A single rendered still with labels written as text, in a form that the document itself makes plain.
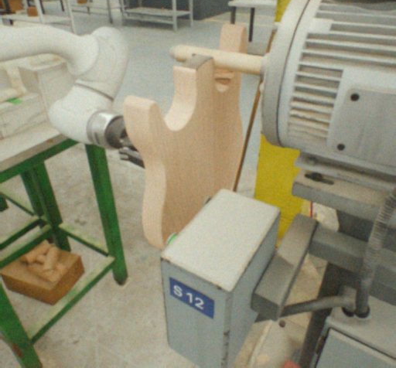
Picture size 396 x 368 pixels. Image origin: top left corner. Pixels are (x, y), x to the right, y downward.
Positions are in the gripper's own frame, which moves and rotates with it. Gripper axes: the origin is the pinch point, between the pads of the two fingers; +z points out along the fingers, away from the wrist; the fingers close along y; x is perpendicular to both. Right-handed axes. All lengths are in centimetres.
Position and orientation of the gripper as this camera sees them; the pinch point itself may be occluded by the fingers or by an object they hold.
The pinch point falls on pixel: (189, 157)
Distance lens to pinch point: 69.7
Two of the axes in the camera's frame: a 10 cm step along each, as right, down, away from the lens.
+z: 8.5, 3.0, -4.3
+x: -0.5, -7.7, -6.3
